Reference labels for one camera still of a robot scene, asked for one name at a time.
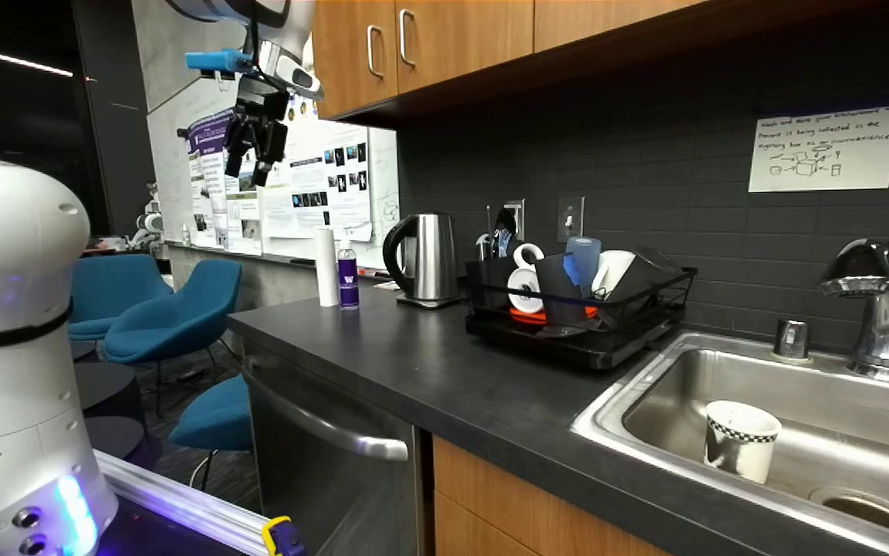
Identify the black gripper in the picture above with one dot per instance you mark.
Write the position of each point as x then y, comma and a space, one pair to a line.
258, 123

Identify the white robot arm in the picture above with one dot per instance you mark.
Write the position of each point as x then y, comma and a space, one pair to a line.
54, 498

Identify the orange plate in rack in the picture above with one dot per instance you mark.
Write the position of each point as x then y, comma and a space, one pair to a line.
528, 319

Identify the blue cup in rack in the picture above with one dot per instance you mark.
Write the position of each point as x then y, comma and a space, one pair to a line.
584, 256

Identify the white bowl in rack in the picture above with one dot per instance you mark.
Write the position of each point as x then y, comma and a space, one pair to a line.
611, 265

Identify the white poster board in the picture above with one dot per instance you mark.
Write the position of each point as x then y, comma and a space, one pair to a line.
337, 176

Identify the white cylindrical bottle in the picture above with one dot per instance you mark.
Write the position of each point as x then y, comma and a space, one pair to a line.
326, 271

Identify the wooden upper cabinets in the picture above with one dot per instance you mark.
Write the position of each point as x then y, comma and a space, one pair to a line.
374, 50

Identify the purple sanitizer bottle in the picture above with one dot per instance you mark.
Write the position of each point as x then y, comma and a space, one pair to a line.
348, 273

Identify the blue chair near counter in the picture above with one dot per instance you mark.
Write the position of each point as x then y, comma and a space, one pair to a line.
183, 321

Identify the stainless steel electric kettle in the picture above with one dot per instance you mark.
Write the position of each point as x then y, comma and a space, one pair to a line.
422, 260

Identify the blue chair far left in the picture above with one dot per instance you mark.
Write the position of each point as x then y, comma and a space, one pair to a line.
106, 288

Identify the blue chair lower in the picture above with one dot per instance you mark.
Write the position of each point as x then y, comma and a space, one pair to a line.
218, 418

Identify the round dark table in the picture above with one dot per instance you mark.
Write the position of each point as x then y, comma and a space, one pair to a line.
113, 404

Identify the stainless steel dishwasher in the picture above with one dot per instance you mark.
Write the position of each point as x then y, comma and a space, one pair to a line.
348, 472

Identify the wooden lower cabinet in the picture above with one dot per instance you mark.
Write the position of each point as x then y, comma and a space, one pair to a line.
485, 511

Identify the white black patterned mug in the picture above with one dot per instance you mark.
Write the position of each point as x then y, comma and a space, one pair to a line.
738, 441

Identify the chrome sink drain knob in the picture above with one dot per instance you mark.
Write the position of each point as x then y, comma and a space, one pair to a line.
792, 338

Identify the white paper note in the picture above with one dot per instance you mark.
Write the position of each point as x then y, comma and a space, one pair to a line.
823, 151

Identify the chrome faucet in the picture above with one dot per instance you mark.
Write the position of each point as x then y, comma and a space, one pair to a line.
862, 271

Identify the stainless steel sink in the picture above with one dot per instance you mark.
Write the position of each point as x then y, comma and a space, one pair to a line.
801, 435

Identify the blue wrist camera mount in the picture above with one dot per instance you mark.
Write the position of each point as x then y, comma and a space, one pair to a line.
220, 61

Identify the black wire dish rack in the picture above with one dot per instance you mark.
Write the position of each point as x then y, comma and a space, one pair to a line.
583, 328

